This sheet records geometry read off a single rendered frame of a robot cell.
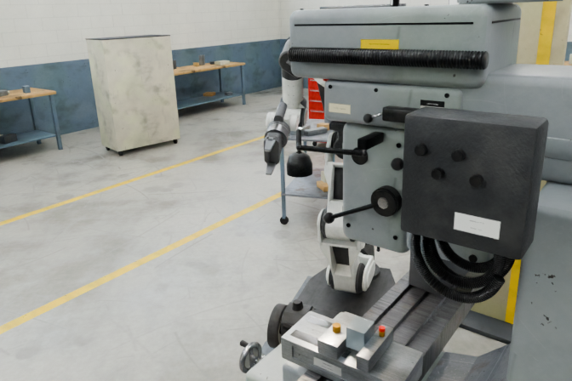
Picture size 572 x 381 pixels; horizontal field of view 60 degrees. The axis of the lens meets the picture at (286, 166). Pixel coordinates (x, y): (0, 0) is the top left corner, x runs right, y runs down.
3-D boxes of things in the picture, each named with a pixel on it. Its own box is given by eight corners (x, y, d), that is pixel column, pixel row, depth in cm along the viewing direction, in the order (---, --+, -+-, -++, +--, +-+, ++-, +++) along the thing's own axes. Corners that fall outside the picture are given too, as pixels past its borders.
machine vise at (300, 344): (281, 358, 137) (279, 324, 134) (310, 330, 149) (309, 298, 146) (399, 411, 118) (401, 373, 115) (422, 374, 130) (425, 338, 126)
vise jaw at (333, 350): (317, 352, 129) (317, 339, 127) (345, 322, 140) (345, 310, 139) (337, 361, 125) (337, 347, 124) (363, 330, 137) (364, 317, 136)
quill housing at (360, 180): (337, 240, 129) (337, 121, 120) (374, 213, 145) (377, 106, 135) (405, 259, 118) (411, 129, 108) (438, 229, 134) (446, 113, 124)
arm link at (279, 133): (260, 164, 181) (265, 145, 190) (285, 167, 179) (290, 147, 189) (258, 136, 173) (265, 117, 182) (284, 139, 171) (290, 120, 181)
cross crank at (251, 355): (231, 374, 183) (230, 348, 179) (253, 357, 192) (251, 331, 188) (265, 393, 173) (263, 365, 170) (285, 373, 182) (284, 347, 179)
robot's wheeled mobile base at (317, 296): (317, 280, 280) (317, 226, 270) (410, 295, 262) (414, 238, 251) (275, 349, 223) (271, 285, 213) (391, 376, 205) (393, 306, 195)
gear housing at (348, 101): (321, 121, 120) (321, 79, 117) (369, 104, 138) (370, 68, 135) (458, 138, 100) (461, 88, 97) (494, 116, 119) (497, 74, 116)
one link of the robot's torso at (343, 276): (333, 271, 246) (322, 200, 217) (373, 277, 239) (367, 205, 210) (324, 296, 235) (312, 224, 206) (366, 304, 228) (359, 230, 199)
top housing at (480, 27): (287, 77, 122) (284, 8, 117) (342, 66, 142) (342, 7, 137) (482, 91, 94) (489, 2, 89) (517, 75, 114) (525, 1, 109)
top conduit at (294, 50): (287, 62, 116) (287, 47, 115) (297, 60, 120) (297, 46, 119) (483, 71, 90) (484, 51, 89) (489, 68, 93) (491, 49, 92)
